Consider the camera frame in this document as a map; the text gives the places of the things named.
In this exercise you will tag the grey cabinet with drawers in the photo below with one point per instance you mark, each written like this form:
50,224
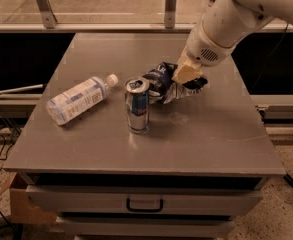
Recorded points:
206,156

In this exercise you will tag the metal railing frame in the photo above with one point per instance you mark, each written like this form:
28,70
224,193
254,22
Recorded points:
61,16

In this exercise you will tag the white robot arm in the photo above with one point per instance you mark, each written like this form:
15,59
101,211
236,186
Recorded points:
248,16

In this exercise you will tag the cardboard box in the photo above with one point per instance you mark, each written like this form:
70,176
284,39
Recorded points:
22,209

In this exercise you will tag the clear plastic water bottle lying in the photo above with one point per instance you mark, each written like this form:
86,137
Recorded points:
68,105

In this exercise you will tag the black drawer handle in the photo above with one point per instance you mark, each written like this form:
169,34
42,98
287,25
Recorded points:
144,206

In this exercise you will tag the grey metal rod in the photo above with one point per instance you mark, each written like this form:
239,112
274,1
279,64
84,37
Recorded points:
22,89

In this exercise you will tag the blue chip bag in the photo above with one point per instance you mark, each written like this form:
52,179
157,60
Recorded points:
163,90

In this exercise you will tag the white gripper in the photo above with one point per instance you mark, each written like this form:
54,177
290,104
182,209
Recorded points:
204,49

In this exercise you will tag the redbull can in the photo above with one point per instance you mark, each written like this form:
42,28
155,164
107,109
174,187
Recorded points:
137,104

